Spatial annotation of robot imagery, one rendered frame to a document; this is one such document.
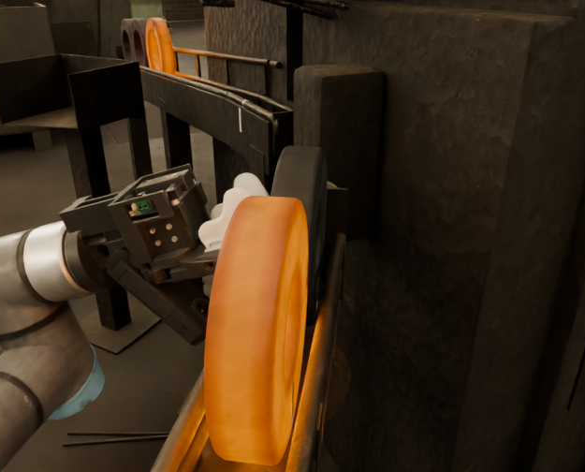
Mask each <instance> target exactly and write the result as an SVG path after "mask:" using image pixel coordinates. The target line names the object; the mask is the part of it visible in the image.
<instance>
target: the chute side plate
mask: <svg viewBox="0 0 585 472"><path fill-rule="evenodd" d="M140 76H141V84H142V92H143V100H145V101H147V102H149V103H151V104H153V105H155V106H156V107H157V108H159V109H160V105H159V97H160V98H161V99H162V100H164V101H165V103H166V112H168V113H169V114H171V115H173V116H175V117H177V118H179V119H181V120H183V121H184V122H186V123H188V124H189V125H192V126H194V127H196V128H197V129H199V130H201V131H203V132H205V133H207V134H209V135H210V136H212V137H214V138H216V139H218V140H220V141H222V142H223V143H225V144H227V145H228V146H230V147H231V148H232V149H234V150H235V151H236V152H238V153H239V154H240V155H242V156H243V157H245V158H246V159H248V160H249V161H250V144H251V145H252V146H254V147H255V148H257V150H259V151H260V152H262V153H263V154H264V155H265V173H267V174H268V175H272V166H271V122H269V121H268V120H266V119H264V118H262V117H260V116H259V115H257V114H255V113H253V112H251V111H249V110H247V109H246V108H244V107H242V106H241V105H239V104H237V103H235V102H233V101H231V100H230V99H228V98H226V97H223V96H219V95H216V94H213V93H209V92H206V91H203V90H200V89H197V88H195V87H192V86H189V85H186V84H183V83H180V82H177V81H173V80H170V79H167V78H164V77H161V76H158V75H154V74H152V73H149V72H146V71H143V70H141V71H140ZM239 108H240V109H241V132H240V117H239Z"/></svg>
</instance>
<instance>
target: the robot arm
mask: <svg viewBox="0 0 585 472"><path fill-rule="evenodd" d="M176 171H178V172H176ZM172 172H176V173H172ZM170 173H172V174H170ZM166 174H168V175H166ZM162 175H166V176H162ZM159 176H162V177H159ZM155 177H158V178H155ZM136 186H137V188H136V189H137V192H138V196H137V194H136V192H135V190H134V188H135V187H136ZM250 196H267V197H269V196H270V195H269V194H268V192H267V191H266V189H265V188H264V186H263V185H262V183H261V182H260V181H259V180H258V178H257V177H256V176H255V175H254V174H251V173H243V174H240V175H238V176H237V177H236V178H235V180H234V187H233V188H232V189H229V190H228V191H227V192H226V193H225V195H224V201H223V203H221V204H218V205H216V206H215V207H214V208H213V209H212V213H211V218H212V220H211V219H210V217H209V215H208V212H207V210H206V207H205V204H206V203H207V202H208V199H207V197H206V195H205V192H204V190H203V187H202V185H201V182H197V179H196V176H195V174H194V172H193V170H192V168H191V165H190V163H189V164H186V165H182V166H179V167H176V168H172V169H169V170H163V171H159V172H156V173H153V174H149V175H146V176H142V177H140V178H139V179H137V180H136V181H135V182H134V183H133V184H130V185H129V186H127V187H126V188H125V189H124V190H123V191H120V192H117V193H113V194H109V195H107V196H103V197H99V198H96V199H93V197H92V195H90V196H87V197H83V198H79V199H77V200H76V201H75V202H74V203H73V204H72V205H71V206H69V207H68V208H66V209H64V210H63V211H62V212H60V213H59V215H60V217H61V218H62V220H63V221H59V222H55V223H51V224H48V225H45V226H41V227H39V228H34V229H28V230H25V231H21V232H17V233H13V234H9V235H7V236H3V237H0V348H1V350H2V351H3V353H2V354H1V355H0V472H2V470H3V469H4V468H5V467H6V466H7V464H8V463H9V462H10V461H11V460H12V458H13V457H14V456H15V455H16V454H17V453H18V451H19V450H20V449H21V448H22V446H23V445H24V444H25V443H26V442H27V441H28V439H29V438H30V437H31V436H32V435H33V434H34V433H35V431H37V430H38V429H39V428H40V427H41V425H42V424H43V423H44V422H45V421H46V420H60V419H64V418H67V417H69V416H72V415H74V414H76V413H78V412H80V411H81V410H83V409H84V407H85V406H86V405H87V404H89V403H92V402H93V400H94V399H95V398H96V397H97V396H98V395H99V393H100V392H101V391H102V389H103V386H104V382H105V378H104V374H103V372H102V369H101V367H100V365H99V363H98V360H97V358H96V353H95V349H94V347H93V346H92V345H91V344H90V343H89V342H88V340H87V338H86V336H85V334H84V332H83V330H82V328H81V326H80V323H79V322H78V320H77V318H76V316H75V314H74V312H73V310H72V308H71V307H70V305H69V303H68V301H67V300H72V299H76V298H80V297H85V296H90V295H94V294H96V293H98V292H99V291H100V290H104V289H109V288H114V287H115V286H117V285H118V284H120V285H121V286H122V287H123V288H125V289H126V290H127V291H128V292H130V293H131V294H132V295H133V296H134V297H135V298H137V299H138V300H139V301H140V302H142V303H143V304H144V305H145V306H146V307H147V308H149V309H150V310H151V311H152V312H153V313H154V314H156V315H157V316H158V317H159V318H161V319H162V320H163V321H164V322H165V323H166V324H168V325H169V326H170V328H171V329H173V330H174V331H175V332H176V333H178V334H179V335H180V336H181V337H182V338H183V339H185V340H186V341H187V342H188V343H189V344H190V345H192V346H196V345H198V344H200V343H201V342H202V341H204V340H205V339H206V330H207V320H208V312H209V305H210V298H209V297H208V296H207V295H206V294H205V293H203V292H202V291H201V290H200V289H199V288H198V287H196V286H195V285H194V284H193V283H192V282H191V281H190V280H188V279H193V278H199V277H203V276H207V275H211V274H214V272H215V268H216V263H217V260H218V256H219V252H220V248H221V245H222V241H223V239H224V236H225V233H226V230H227V226H228V223H229V221H230V218H231V216H232V215H233V213H234V211H235V209H236V207H237V206H238V204H239V203H240V202H241V201H242V200H243V199H245V198H247V197H250Z"/></svg>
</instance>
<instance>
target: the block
mask: <svg viewBox="0 0 585 472"><path fill-rule="evenodd" d="M384 82H385V77H384V73H383V71H382V70H380V69H378V68H376V67H372V66H365V65H363V64H359V63H355V62H344V63H333V64H322V65H310V66H301V67H299V68H297V69H295V73H294V146H310V147H320V148H322V149H323V150H324V152H325V156H326V162H327V181H329V182H331V183H333V184H335V185H336V186H337V187H339V188H348V207H347V224H346V241H347V242H349V241H353V240H357V239H361V238H365V237H368V236H370V235H371V234H372V233H373V221H374V207H375V195H376V183H377V170H378V157H379V144H380V132H381V120H382V107H383V94H384Z"/></svg>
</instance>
